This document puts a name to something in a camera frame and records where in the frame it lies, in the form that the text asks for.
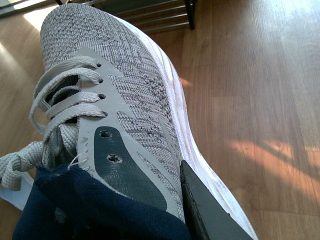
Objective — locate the grey knit sneaker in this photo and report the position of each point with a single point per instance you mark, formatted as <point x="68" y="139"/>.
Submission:
<point x="112" y="112"/>

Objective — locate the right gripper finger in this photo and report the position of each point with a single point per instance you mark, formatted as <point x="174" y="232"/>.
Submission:
<point x="204" y="216"/>

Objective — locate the black metal shoe rack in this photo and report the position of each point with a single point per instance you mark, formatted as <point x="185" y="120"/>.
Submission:
<point x="150" y="16"/>

